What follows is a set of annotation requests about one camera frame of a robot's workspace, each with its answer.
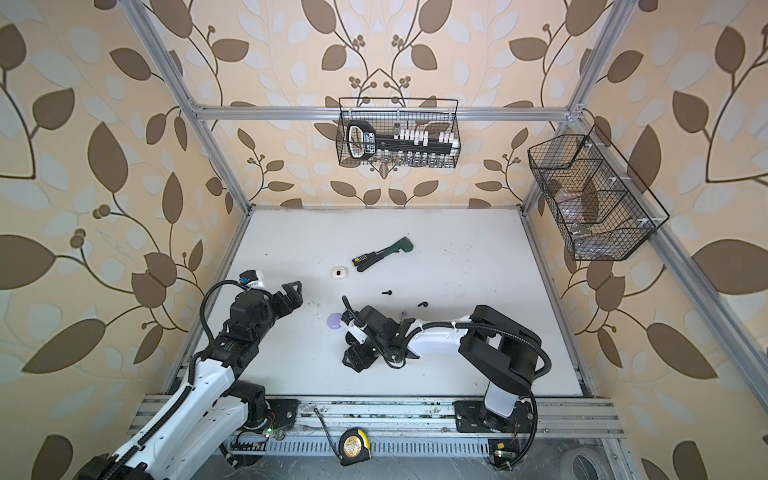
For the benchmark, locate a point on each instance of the black wire basket back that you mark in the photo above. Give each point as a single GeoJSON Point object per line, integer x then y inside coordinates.
{"type": "Point", "coordinates": [432, 113]}

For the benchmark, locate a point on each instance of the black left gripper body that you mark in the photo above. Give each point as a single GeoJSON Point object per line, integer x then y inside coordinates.
{"type": "Point", "coordinates": [277, 308]}

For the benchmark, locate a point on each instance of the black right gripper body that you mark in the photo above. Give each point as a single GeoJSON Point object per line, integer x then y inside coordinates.
{"type": "Point", "coordinates": [367, 352]}

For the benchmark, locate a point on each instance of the black socket set holder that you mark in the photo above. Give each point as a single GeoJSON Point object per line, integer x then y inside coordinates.
{"type": "Point", "coordinates": [365, 142]}

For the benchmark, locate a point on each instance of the beige earbud charging case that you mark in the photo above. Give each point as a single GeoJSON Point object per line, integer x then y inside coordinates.
{"type": "Point", "coordinates": [339, 273]}

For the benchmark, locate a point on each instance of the green rivet gun tool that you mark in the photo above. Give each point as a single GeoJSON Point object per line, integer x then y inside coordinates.
{"type": "Point", "coordinates": [365, 261]}

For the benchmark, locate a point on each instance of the purple earbud case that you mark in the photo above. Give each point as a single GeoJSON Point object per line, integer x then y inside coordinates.
{"type": "Point", "coordinates": [334, 321]}

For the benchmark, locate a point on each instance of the grey tape roll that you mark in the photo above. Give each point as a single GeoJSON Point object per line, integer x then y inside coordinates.
{"type": "Point", "coordinates": [584, 464]}

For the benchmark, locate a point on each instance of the black wire basket right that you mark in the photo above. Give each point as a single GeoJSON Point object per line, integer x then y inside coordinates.
{"type": "Point", "coordinates": [602, 207]}

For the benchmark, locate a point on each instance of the yellow black tape measure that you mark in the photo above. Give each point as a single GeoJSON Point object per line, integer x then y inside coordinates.
{"type": "Point", "coordinates": [354, 447]}

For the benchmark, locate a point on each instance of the aluminium frame post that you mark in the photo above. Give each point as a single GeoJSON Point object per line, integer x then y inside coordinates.
{"type": "Point", "coordinates": [571, 118]}

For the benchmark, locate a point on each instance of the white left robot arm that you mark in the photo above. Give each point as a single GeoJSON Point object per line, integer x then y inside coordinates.
{"type": "Point", "coordinates": [213, 402]}

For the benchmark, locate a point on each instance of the black wire basket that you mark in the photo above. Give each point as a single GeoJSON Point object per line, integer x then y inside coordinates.
{"type": "Point", "coordinates": [602, 207]}
{"type": "Point", "coordinates": [432, 113]}

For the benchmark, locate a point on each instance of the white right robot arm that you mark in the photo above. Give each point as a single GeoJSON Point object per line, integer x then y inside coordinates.
{"type": "Point", "coordinates": [505, 352]}

